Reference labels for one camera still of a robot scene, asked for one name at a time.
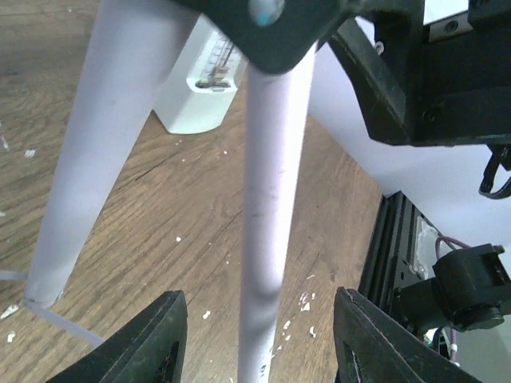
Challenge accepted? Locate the white metronome body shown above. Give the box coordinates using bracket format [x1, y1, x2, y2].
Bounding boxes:
[153, 16, 247, 135]

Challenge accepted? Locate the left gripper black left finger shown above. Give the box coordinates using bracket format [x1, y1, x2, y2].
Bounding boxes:
[49, 290, 188, 383]

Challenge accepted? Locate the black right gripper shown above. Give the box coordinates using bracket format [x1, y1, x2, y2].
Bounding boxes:
[329, 1, 510, 146]

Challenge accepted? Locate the thin metal pendulum rod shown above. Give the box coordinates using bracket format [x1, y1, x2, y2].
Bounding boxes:
[219, 43, 235, 68]

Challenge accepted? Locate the black right table rail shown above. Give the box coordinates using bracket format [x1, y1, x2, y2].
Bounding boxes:
[358, 191, 422, 313]

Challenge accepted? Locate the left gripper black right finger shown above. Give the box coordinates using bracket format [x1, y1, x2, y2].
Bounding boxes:
[333, 287, 478, 383]

